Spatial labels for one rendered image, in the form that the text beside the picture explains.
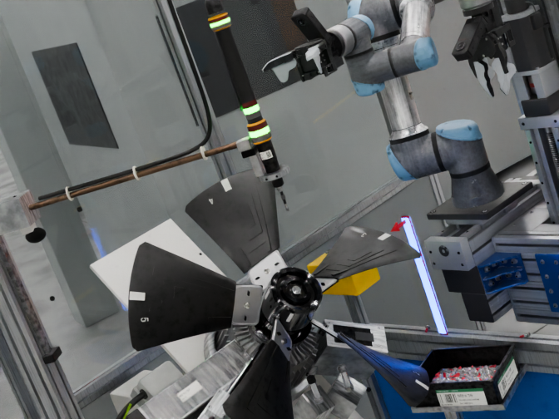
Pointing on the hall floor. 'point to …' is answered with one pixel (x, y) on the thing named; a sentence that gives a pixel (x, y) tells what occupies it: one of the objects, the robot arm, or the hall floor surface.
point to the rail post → (376, 398)
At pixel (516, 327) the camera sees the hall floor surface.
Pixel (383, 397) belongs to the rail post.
